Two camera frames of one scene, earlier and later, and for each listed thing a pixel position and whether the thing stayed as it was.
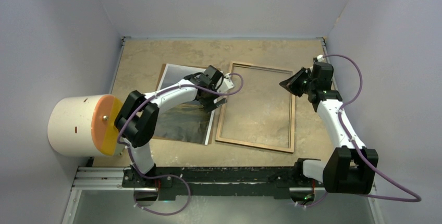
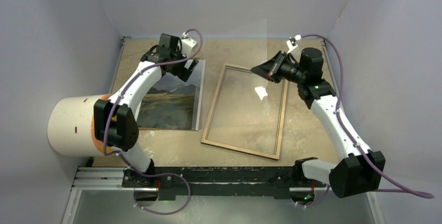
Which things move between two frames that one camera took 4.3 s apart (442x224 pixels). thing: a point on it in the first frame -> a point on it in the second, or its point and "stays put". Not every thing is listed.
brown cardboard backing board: [163, 67] -> [197, 104]
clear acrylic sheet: [187, 122] -> [244, 109]
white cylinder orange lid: [85, 126] stays put
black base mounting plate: [167, 182] stays put
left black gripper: [208, 104] -> [185, 72]
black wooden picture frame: [292, 115] -> [285, 83]
